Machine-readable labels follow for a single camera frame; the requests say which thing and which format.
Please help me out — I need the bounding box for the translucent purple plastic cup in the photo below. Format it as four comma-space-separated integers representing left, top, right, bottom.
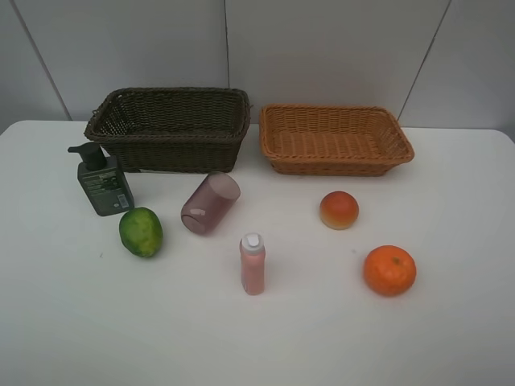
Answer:
181, 172, 241, 236

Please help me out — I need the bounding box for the pink bottle with white cap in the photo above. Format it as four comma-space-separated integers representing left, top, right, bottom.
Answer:
240, 233, 266, 296

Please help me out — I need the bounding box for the red yellow peach fruit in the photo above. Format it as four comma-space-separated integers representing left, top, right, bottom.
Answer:
319, 191, 359, 230

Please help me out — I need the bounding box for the green mango fruit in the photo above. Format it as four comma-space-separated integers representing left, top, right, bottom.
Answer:
118, 207, 163, 258

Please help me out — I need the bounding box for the orange tangerine fruit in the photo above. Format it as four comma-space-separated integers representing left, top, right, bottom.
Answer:
362, 245, 417, 297

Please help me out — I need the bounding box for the dark green pump bottle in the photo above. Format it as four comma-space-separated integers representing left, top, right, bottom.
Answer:
68, 142, 134, 216

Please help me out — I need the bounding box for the light orange wicker basket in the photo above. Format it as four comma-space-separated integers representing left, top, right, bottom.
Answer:
259, 104, 414, 177

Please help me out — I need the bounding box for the dark brown wicker basket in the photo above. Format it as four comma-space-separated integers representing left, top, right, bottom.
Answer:
84, 87, 251, 174

